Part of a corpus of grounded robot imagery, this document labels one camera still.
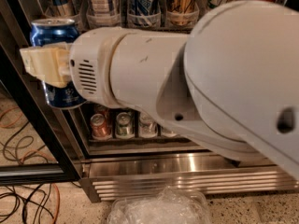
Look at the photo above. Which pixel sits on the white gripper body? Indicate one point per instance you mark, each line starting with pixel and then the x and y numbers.
pixel 90 65

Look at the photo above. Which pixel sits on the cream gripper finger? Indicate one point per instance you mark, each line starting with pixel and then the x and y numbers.
pixel 49 63

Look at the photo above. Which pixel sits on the blue pepsi can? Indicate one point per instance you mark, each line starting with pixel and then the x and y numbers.
pixel 141 12
pixel 49 31

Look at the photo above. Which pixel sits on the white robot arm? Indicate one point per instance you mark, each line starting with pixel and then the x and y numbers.
pixel 230 85

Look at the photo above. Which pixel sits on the white labelled can top shelf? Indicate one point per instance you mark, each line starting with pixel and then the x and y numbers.
pixel 103 13

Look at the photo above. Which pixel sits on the bottom red can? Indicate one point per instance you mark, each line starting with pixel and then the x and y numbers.
pixel 100 128

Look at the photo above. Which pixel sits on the bottom green can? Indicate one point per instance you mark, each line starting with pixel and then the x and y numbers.
pixel 124 125

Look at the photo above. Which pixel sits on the black framed fridge door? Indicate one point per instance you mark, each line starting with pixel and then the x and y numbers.
pixel 54 126

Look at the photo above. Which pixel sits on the stainless steel fridge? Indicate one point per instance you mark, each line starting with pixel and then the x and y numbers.
pixel 138 167

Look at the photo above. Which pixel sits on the bottom silver can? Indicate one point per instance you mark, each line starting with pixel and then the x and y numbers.
pixel 167 133

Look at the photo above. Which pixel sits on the gold can top shelf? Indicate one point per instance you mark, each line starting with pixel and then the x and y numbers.
pixel 177 8

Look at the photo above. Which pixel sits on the bottom small water bottle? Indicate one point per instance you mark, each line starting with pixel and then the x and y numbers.
pixel 147 127

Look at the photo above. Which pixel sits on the clear plastic bag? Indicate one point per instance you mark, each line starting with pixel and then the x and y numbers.
pixel 169 206

